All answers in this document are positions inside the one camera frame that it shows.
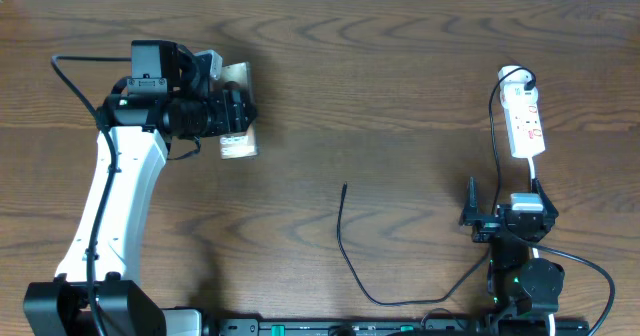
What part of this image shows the white power strip cord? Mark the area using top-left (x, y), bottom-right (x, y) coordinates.
top-left (527, 156), bottom-right (557, 336)

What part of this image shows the white power strip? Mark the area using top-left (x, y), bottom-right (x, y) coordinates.
top-left (500, 84), bottom-right (545, 159)

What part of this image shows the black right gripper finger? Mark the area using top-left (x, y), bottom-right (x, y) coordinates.
top-left (532, 178), bottom-right (558, 216)
top-left (463, 177), bottom-right (480, 217)

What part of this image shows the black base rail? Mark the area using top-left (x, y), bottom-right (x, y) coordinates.
top-left (217, 317), bottom-right (591, 336)

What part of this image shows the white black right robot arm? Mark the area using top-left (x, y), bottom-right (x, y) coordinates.
top-left (459, 179), bottom-right (565, 335)

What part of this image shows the black charging cable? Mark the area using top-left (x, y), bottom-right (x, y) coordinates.
top-left (336, 66), bottom-right (538, 308)

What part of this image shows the white USB charger adapter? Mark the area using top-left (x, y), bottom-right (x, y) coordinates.
top-left (498, 65), bottom-right (537, 91)

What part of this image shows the gold smartphone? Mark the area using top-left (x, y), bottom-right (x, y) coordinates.
top-left (219, 62), bottom-right (258, 160)

